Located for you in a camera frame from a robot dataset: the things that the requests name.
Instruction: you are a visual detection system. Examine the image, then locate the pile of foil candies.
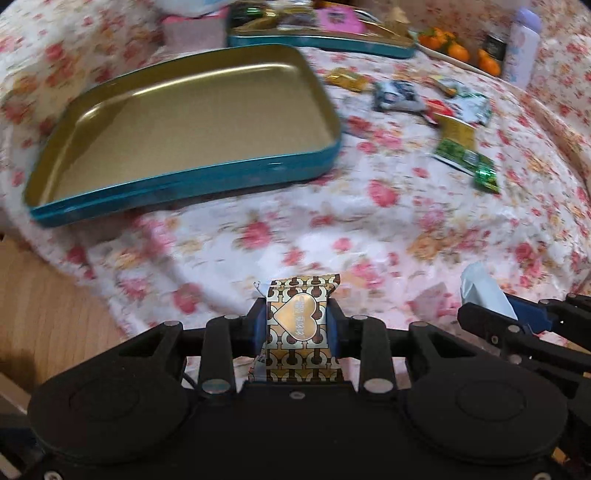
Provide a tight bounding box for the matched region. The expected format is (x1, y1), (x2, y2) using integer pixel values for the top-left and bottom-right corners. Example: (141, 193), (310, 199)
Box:
(231, 6), (266, 28)

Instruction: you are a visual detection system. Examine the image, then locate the teal divided snack tin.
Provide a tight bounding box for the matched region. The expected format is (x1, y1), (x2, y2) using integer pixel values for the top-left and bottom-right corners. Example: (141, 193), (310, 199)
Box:
(225, 7), (416, 60)

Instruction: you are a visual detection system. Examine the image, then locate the pale fruit plate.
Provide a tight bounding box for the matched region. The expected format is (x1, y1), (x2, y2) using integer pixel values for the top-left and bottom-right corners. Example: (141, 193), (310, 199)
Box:
(416, 39), (502, 77)

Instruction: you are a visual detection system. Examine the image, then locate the blue white snack packet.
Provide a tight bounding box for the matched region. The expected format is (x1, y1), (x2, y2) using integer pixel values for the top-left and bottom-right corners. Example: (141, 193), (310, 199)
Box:
(373, 79), (428, 114)

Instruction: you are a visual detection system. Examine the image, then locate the purple white thermos bottle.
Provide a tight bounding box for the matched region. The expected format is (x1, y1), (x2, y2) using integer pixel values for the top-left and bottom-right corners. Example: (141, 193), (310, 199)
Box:
(501, 7), (541, 88)

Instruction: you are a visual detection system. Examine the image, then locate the pile of mandarin oranges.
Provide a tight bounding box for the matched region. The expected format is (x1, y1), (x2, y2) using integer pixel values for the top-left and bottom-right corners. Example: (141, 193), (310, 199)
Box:
(418, 27), (502, 77)

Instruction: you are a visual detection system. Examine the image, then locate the dark drink can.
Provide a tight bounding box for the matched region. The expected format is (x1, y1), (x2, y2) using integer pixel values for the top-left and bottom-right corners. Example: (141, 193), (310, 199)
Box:
(478, 32), (509, 63)

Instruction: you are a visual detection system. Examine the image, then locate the beige paper snack packet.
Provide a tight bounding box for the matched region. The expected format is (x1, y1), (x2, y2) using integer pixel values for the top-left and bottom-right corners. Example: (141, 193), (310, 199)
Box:
(385, 4), (411, 38)

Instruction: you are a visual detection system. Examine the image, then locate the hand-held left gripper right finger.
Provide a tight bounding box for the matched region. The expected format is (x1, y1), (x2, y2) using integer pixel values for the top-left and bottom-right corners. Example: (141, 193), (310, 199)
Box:
(327, 305), (481, 395)

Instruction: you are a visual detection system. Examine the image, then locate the green white snack packet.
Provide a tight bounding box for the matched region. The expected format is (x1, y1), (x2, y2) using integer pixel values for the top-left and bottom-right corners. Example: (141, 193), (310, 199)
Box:
(450, 90), (492, 126)

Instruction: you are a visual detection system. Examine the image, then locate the teal rectangular tin tray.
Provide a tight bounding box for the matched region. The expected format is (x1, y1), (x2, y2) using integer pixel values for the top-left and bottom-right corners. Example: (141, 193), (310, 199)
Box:
(23, 44), (343, 228)

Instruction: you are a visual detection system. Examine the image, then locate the pink snack packet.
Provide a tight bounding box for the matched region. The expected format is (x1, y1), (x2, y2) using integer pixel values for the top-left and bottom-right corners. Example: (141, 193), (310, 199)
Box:
(316, 8), (368, 34)

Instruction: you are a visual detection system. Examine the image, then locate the green foil candy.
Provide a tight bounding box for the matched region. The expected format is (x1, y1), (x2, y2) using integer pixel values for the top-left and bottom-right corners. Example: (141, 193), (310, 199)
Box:
(472, 164), (502, 192)

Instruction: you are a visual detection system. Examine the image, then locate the green printed snack packet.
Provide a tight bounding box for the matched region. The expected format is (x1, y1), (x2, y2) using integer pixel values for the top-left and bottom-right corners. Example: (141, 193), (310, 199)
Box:
(431, 137), (492, 175)

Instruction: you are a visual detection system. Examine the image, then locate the blue tissue pack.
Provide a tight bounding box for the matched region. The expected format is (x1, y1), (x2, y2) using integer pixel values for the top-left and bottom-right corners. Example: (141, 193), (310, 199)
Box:
(154, 0), (232, 19)

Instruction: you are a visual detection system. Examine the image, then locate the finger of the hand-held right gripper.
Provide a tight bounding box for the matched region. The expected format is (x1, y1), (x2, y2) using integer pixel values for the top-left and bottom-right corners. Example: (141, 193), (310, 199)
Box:
(508, 293), (591, 342)
(458, 302), (591, 374)

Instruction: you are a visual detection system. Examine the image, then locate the red white snack packet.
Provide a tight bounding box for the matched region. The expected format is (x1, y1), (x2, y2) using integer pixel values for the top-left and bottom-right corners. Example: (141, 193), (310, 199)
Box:
(422, 99), (455, 125)

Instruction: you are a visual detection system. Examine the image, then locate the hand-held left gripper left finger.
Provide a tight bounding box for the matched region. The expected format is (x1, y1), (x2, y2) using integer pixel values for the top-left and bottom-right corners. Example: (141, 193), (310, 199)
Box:
(115, 299), (269, 397)

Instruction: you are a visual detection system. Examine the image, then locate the gold brown patterned snack packet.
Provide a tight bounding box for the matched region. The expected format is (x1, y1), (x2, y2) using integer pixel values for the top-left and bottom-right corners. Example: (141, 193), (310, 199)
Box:
(248, 273), (345, 384)

